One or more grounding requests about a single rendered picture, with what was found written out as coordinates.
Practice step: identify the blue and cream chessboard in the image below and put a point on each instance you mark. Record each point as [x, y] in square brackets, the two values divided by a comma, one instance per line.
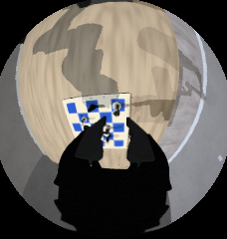
[76, 108]

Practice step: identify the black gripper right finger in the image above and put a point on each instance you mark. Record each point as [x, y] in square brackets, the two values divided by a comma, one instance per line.
[145, 151]

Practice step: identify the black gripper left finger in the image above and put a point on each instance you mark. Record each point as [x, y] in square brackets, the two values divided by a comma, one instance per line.
[84, 149]

